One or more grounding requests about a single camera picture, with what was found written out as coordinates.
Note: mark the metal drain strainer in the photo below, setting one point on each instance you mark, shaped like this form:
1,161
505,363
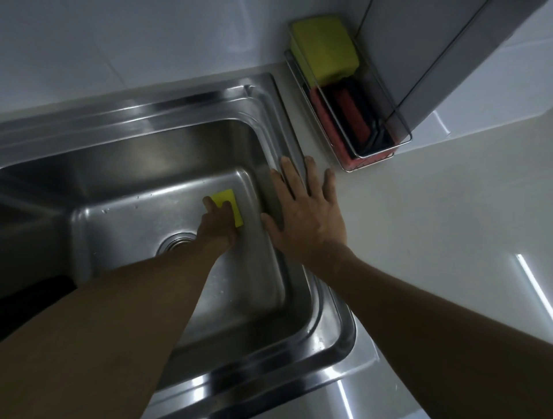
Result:
175,242

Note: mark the person's right hand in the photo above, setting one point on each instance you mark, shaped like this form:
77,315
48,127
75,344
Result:
309,220

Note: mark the person's right forearm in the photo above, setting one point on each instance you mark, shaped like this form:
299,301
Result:
432,345

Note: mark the red tray with black sponge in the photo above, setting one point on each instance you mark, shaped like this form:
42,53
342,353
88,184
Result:
332,125

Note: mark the stainless steel double sink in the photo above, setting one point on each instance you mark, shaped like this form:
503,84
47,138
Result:
151,142

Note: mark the person's left forearm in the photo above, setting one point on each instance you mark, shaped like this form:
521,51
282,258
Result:
99,336

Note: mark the yellow sponge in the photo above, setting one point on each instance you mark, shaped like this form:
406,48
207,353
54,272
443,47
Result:
300,60
231,200
326,47

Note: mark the person's left hand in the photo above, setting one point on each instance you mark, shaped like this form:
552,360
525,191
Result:
218,229

